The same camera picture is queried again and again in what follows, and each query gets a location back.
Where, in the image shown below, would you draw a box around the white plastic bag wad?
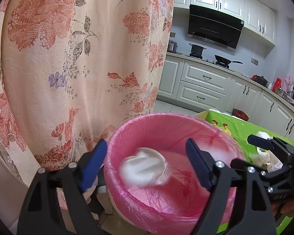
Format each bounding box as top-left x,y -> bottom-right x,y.
118,147 -> 171,188

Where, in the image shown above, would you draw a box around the white tissue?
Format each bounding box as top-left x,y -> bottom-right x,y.
250,147 -> 283,172

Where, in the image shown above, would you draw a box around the pink lined trash bin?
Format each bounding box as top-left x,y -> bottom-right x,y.
104,113 -> 245,234

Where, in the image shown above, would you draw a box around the right hand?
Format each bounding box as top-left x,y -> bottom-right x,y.
279,199 -> 294,218

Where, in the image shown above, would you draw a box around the green cartoon tablecloth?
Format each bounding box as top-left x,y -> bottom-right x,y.
194,109 -> 294,235

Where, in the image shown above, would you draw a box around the red box on floor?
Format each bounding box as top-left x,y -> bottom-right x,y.
231,108 -> 249,121

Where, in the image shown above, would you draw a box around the steel bowl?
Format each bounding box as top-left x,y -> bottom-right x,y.
275,87 -> 293,98

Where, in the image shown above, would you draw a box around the pink thermos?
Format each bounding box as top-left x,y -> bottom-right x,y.
282,74 -> 292,92

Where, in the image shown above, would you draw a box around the black red casserole pot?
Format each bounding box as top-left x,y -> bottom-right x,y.
251,75 -> 269,87

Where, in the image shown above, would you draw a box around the white lower cabinets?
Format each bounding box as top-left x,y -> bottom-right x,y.
158,54 -> 294,142

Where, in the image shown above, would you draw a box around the white cabinets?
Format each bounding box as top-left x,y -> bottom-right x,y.
174,0 -> 276,45
158,54 -> 294,142

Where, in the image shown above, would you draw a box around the black frying pan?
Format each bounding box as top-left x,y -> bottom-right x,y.
215,55 -> 242,69

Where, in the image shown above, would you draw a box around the black stock pot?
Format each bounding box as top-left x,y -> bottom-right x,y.
190,43 -> 206,59

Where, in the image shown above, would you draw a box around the white upper cabinets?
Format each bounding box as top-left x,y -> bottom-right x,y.
174,0 -> 276,45

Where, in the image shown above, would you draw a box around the black range hood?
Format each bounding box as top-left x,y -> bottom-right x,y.
187,4 -> 244,51

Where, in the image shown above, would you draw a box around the steel pressure cooker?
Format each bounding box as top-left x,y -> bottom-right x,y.
167,40 -> 178,53

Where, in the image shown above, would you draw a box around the floral peach curtain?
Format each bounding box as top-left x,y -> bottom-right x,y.
0,0 -> 174,185

